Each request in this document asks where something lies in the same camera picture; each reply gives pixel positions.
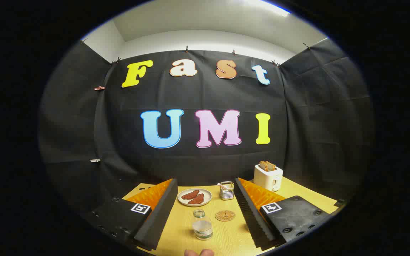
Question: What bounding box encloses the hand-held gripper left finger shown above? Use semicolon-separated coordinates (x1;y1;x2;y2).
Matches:
84;178;179;251

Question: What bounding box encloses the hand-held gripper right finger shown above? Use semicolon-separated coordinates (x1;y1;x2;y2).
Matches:
234;177;334;250

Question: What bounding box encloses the round cork coaster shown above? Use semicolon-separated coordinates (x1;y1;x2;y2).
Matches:
215;210;235;222

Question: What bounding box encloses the clear plastic juice bottle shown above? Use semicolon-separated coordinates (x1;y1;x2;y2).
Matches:
192;209;214;241

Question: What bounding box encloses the wooden table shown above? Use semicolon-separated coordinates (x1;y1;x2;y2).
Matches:
121;177;339;256

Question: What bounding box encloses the white toaster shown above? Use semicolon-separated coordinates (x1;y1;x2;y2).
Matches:
254;164;283;192

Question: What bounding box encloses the white round plate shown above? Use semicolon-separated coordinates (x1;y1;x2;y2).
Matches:
178;188;212;207

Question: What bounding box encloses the black backdrop cloth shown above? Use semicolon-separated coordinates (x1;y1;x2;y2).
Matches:
38;38;374;228

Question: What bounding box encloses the metal wire holder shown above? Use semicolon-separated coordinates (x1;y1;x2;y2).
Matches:
220;181;235;201

